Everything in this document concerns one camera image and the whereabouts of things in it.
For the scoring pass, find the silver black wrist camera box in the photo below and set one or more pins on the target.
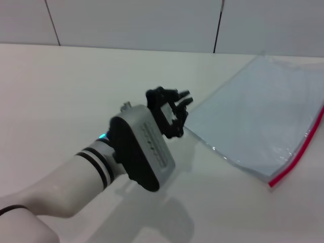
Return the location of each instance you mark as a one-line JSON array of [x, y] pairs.
[[149, 144]]

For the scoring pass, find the clear document bag red zip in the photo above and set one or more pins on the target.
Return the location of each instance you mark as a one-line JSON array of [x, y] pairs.
[[253, 114]]

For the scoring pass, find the pale blue paper sheets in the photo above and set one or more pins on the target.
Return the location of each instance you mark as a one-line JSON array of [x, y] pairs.
[[265, 101]]

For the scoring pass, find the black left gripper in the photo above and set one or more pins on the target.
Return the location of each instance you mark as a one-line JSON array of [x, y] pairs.
[[158, 101]]

